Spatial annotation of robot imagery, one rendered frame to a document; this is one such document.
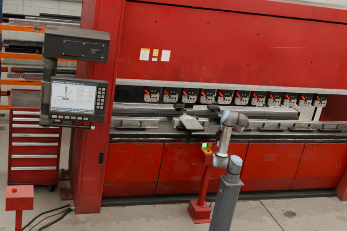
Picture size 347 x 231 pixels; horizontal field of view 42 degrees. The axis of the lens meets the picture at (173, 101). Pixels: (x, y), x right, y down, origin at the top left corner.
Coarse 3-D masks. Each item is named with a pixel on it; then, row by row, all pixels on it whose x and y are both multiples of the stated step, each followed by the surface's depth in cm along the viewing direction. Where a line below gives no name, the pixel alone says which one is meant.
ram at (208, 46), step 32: (128, 0) 413; (128, 32) 419; (160, 32) 428; (192, 32) 438; (224, 32) 448; (256, 32) 458; (288, 32) 469; (320, 32) 480; (128, 64) 432; (160, 64) 441; (192, 64) 452; (224, 64) 462; (256, 64) 473; (288, 64) 485; (320, 64) 497
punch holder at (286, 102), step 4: (284, 92) 504; (288, 92) 500; (292, 92) 501; (296, 92) 503; (284, 96) 504; (288, 96) 502; (292, 96) 503; (296, 96) 505; (284, 100) 504; (288, 100) 503; (292, 100) 505; (296, 100) 507; (284, 104) 504; (288, 104) 506; (292, 104) 507
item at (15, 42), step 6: (6, 42) 584; (12, 42) 587; (18, 42) 589; (24, 42) 592; (30, 42) 594; (36, 42) 596; (42, 42) 594; (6, 48) 557; (12, 48) 559; (18, 48) 561; (24, 48) 566; (30, 48) 571; (36, 48) 573
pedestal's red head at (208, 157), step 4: (212, 144) 469; (200, 148) 466; (204, 148) 466; (200, 152) 466; (204, 152) 458; (212, 152) 461; (200, 156) 465; (204, 156) 456; (208, 156) 454; (212, 156) 456; (200, 160) 465; (204, 160) 456; (208, 160) 457; (212, 160) 458; (204, 164) 457; (208, 164) 459; (212, 164) 460
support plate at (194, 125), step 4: (184, 120) 469; (196, 120) 474; (184, 124) 459; (188, 124) 461; (192, 124) 462; (196, 124) 464; (188, 128) 452; (192, 128) 453; (196, 128) 455; (200, 128) 456
